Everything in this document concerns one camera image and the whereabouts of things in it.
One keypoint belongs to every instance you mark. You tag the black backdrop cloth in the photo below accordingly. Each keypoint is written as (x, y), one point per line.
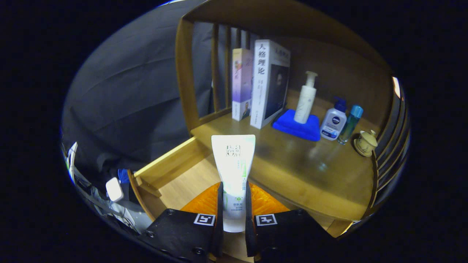
(128, 102)

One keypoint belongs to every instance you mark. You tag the thick white book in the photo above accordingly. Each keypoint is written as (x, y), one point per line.
(261, 84)

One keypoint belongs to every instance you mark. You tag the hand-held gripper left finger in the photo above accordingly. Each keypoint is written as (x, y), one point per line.
(219, 233)

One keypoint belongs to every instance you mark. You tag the white bottle with blue pump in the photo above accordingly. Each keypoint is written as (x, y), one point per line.
(333, 124)

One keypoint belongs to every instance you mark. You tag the slim teal bottle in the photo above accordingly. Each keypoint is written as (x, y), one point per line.
(350, 124)

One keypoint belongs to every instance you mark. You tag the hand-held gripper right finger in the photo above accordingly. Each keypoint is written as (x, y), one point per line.
(249, 237)

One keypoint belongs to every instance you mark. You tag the wooden countertop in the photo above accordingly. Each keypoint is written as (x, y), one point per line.
(292, 171)

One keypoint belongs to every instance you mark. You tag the brown wooden drawer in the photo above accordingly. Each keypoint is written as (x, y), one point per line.
(186, 182)

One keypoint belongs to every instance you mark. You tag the brown wooden cabinet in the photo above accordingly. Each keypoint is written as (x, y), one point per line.
(184, 73)

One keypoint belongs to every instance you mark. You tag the purple book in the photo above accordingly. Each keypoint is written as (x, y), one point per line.
(241, 84)

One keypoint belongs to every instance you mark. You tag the white cleanser tube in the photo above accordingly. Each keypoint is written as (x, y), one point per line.
(234, 160)

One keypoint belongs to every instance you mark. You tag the white rounded adapter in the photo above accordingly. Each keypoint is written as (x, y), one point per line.
(114, 189)

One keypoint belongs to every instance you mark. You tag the blue folded cloth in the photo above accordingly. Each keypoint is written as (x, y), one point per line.
(292, 128)

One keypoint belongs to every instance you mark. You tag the yellow lidded teacup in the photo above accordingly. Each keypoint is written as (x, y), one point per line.
(365, 144)

